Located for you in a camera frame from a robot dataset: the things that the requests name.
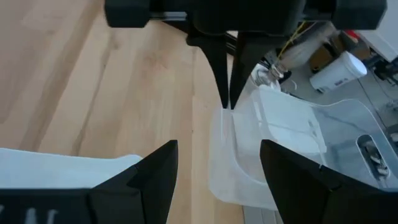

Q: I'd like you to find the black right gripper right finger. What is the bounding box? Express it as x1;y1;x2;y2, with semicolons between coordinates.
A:
260;139;398;224

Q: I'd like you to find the large brown cardboard box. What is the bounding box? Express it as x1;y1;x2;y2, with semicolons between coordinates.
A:
309;30;371;74

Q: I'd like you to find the yellow hanging cable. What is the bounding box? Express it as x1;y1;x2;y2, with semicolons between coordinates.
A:
276;21;308;60

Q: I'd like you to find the white item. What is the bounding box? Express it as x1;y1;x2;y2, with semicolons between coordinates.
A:
0;147;144;190

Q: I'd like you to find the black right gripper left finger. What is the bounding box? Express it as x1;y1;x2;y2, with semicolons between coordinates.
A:
0;139;179;224

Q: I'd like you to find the white bucket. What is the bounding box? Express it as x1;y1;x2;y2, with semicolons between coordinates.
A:
308;50;369;94

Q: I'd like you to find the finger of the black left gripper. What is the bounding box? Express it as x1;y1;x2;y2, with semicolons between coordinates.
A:
229;32;293;110
186;32;231;109

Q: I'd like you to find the clear plastic basket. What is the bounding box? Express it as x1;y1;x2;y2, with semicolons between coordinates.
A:
208;85;327;211
310;98;398;191

